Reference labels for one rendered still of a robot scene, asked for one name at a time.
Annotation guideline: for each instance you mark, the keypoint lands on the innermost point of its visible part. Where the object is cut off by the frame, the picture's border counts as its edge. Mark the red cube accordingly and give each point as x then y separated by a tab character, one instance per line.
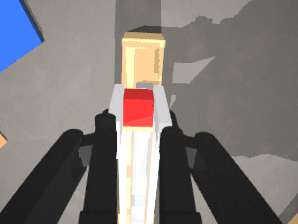
138	107

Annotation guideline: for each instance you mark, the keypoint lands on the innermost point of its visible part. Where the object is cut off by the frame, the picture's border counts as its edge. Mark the brown clipboard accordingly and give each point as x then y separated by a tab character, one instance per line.
2	140

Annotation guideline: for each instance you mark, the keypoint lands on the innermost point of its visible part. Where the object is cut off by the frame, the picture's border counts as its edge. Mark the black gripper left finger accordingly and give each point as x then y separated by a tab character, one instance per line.
45	193

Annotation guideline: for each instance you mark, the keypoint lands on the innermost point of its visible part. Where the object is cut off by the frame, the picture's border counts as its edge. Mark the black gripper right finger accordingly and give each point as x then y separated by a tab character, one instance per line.
228	192

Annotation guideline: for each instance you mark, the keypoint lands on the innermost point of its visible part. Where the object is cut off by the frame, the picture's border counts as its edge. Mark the blue flat rectangular pad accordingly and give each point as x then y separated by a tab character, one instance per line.
18	34

